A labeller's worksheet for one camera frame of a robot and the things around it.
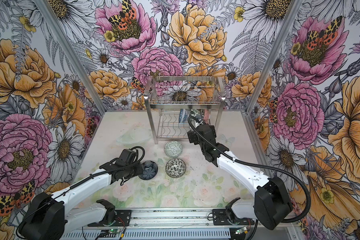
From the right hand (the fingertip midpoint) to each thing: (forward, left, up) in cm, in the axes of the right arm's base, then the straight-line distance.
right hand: (200, 132), depth 84 cm
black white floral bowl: (-12, +14, -19) cm, 26 cm away
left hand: (-15, +34, -17) cm, 41 cm away
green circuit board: (-41, +43, -20) cm, 63 cm away
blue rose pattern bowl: (+21, +9, -8) cm, 24 cm away
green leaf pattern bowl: (+29, +1, -13) cm, 32 cm away
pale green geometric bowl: (+2, +16, -19) cm, 25 cm away
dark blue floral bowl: (-13, +30, -19) cm, 37 cm away
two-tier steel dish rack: (+42, +17, -12) cm, 46 cm away
